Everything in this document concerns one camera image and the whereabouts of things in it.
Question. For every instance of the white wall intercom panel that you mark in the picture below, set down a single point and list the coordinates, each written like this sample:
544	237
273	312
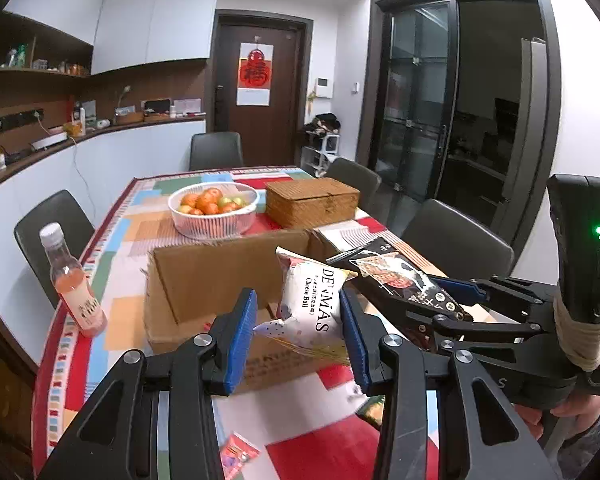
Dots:
322	87

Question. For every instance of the grey dining chair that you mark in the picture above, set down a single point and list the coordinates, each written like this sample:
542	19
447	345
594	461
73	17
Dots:
455	235
50	220
215	150
352	180

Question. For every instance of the white curved counter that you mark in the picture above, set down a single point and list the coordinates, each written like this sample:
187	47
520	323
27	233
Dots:
125	160

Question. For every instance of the dark brown door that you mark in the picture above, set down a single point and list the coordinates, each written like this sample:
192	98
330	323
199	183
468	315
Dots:
285	125

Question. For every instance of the woven wicker box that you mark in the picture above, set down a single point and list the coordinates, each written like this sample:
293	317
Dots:
310	205

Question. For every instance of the white desk calendar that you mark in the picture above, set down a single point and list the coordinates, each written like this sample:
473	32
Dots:
187	105

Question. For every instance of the wooden wall shelf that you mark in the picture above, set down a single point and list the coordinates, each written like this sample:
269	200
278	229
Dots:
35	71

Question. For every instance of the white fruit basket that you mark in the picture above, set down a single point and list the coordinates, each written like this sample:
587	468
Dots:
215	225

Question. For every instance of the colourful patchwork tablecloth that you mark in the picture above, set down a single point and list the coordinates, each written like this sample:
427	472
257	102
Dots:
130	220

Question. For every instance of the black framed glass door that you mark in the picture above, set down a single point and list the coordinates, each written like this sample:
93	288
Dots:
420	100

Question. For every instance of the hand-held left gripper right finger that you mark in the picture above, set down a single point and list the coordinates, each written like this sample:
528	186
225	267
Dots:
356	345

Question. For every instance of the dark bag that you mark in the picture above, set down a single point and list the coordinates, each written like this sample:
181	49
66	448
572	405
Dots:
322	124

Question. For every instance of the white upper cabinets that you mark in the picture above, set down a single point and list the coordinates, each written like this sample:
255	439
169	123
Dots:
155	20

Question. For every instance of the dark cracker packet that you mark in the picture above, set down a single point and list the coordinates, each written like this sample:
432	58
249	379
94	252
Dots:
400	272

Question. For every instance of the pink candy packet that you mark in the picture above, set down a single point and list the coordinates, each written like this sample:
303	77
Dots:
237	455

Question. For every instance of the red door poster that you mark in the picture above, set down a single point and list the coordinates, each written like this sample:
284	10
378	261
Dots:
255	75

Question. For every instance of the pink drink bottle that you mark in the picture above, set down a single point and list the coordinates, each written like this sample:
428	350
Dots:
77	300

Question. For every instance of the pile of orange tangerines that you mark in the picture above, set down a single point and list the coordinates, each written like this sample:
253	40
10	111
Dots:
211	196

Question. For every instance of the brown cardboard box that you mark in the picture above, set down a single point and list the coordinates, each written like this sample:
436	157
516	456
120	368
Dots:
190	280

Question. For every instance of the white bottle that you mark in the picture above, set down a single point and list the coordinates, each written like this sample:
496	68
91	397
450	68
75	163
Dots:
82	121

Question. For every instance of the white tissue roll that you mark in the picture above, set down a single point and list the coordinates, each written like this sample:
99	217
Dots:
103	123

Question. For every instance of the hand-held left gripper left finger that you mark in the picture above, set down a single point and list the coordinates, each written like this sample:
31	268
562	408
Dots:
241	340

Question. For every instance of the white shoe rack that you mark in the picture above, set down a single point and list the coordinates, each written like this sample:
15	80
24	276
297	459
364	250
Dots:
320	152

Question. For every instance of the person's right hand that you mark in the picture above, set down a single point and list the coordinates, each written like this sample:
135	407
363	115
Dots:
575	410

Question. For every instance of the white cheese ball packet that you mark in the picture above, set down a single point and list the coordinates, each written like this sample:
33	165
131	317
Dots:
315	305

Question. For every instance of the wall socket strip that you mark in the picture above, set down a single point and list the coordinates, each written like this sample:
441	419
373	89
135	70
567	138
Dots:
15	120

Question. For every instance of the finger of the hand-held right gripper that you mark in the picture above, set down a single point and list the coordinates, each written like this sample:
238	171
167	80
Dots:
480	332
462	288

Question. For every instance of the dark glass cabinet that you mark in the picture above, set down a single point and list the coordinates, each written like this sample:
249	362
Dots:
0	390

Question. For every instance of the black box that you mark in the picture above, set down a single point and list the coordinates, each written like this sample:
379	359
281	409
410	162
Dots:
157	106

